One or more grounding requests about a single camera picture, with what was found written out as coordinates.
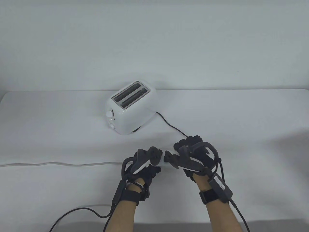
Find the person's left forearm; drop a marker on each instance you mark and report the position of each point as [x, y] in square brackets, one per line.
[125, 217]

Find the person's right forearm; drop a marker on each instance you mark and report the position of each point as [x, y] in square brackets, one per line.
[222, 217]

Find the black right wrist sensor box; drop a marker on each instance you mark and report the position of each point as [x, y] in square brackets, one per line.
[221, 188]

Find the person's left hand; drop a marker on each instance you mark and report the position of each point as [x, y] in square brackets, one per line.
[147, 172]

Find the person's right hand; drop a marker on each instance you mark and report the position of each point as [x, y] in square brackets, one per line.
[193, 139]

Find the grey white left hand tracker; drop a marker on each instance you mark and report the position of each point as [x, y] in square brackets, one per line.
[142, 162]

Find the grey white hand tracker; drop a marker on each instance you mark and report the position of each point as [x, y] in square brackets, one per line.
[188, 162]
[142, 162]

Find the white two-slot toaster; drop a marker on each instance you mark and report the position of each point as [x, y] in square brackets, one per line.
[131, 117]

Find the black wrist sensor box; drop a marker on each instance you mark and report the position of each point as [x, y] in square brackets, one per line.
[118, 193]
[221, 188]

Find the black left wrist sensor box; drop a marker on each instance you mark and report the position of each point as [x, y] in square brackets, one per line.
[118, 193]

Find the grey white right hand tracker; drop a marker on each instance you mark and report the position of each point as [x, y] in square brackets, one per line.
[188, 162]

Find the white tablecloth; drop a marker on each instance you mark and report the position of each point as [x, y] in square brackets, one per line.
[241, 116]

